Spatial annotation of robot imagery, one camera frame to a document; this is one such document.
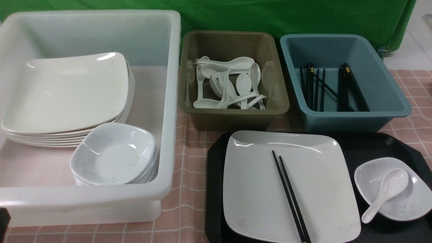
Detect white spoon in bin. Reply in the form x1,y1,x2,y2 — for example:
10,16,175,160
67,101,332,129
248,62,261,91
195,57,255,70
236,73,251,98

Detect lower stacked white plates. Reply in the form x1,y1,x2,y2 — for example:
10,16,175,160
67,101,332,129
1,61,135,148

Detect top stacked white plate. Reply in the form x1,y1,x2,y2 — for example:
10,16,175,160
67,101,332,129
1,52,129,134

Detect black plastic serving tray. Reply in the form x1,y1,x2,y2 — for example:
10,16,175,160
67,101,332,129
205,131,432,243

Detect olive green plastic bin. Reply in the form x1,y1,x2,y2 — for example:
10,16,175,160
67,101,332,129
178,30,290,131

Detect small white bowl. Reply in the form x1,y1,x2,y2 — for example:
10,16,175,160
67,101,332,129
354,157,432,221

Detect green backdrop cloth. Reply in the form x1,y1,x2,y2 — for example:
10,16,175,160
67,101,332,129
1,0,416,51

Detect large white plastic bin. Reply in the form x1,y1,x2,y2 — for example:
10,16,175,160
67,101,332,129
1,9,181,227

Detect lower stacked white bowls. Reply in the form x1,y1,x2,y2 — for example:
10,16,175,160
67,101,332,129
70,147,158,186

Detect pink checkered tablecloth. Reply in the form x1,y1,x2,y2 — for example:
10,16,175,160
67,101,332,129
4,70,431,243

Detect black chopstick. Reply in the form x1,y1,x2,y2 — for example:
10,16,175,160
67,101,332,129
279,156,311,243
272,150,306,243
306,68,355,112
343,63,370,112

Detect white square rice plate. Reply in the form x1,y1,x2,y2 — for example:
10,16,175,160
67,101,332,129
222,131,361,243

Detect black chopstick in bin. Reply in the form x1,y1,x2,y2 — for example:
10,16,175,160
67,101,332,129
343,63,370,112
306,68,355,112

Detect white ceramic soup spoon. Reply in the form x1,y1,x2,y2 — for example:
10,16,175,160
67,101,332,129
361,168,409,224

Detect top stacked white bowl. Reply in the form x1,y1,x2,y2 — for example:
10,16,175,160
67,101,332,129
70,123,158,186

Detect blue plastic bin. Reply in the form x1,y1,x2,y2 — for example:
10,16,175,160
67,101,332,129
280,34,412,132

